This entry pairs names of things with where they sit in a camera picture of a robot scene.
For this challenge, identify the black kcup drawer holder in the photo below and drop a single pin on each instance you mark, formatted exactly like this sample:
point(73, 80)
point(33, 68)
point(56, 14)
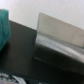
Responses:
point(53, 53)

